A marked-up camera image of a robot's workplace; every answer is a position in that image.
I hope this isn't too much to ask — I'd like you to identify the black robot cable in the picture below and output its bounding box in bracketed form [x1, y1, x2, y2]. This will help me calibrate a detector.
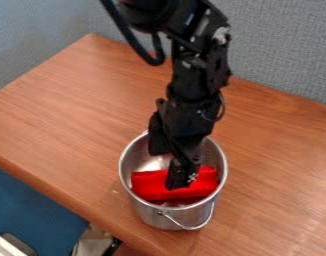
[97, 0, 167, 67]

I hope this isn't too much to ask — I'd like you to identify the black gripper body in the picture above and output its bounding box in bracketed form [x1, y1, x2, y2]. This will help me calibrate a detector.
[148, 92, 225, 156]

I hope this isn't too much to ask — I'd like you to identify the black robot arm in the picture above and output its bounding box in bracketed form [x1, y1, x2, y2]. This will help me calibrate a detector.
[119, 0, 231, 190]

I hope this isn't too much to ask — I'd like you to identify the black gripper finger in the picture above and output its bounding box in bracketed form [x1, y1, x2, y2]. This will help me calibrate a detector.
[165, 153, 201, 191]
[148, 124, 171, 156]

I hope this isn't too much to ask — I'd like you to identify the red block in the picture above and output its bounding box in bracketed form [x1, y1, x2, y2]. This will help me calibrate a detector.
[131, 166, 219, 202]

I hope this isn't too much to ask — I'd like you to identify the grey table leg bracket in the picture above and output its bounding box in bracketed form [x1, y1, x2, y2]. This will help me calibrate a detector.
[70, 224, 121, 256]

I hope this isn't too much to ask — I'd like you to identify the white object at corner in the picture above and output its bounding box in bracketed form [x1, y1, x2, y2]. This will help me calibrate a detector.
[0, 233, 37, 256]

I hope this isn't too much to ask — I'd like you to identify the metal pot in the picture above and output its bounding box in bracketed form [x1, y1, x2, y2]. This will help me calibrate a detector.
[117, 129, 229, 232]

